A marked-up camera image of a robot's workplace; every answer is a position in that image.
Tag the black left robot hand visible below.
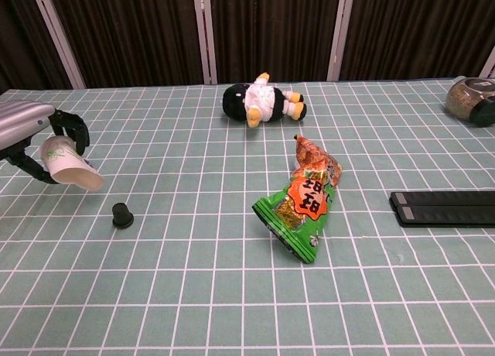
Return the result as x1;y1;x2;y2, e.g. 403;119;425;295
0;101;91;185

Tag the white paper cup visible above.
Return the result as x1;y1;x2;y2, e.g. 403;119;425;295
38;135;105;191

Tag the small black cap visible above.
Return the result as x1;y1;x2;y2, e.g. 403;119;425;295
111;202;135;230

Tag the dark brown curtain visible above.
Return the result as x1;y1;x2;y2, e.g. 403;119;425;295
0;0;495;94

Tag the black white penguin plush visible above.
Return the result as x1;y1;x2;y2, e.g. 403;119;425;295
222;72;308;129

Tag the green grid tablecloth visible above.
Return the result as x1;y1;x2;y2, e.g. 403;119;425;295
0;76;495;356

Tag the green orange snack bag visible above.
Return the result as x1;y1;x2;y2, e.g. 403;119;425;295
251;134;343;265

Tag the black bar with grey label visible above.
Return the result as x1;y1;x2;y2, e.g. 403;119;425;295
393;204;495;229
389;190;495;209

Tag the glass jar with black lid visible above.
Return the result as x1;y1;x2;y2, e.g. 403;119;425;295
444;76;495;128

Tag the white screen frame post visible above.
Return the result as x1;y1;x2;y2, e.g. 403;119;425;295
29;0;87;90
478;45;495;79
326;0;357;82
192;0;218;85

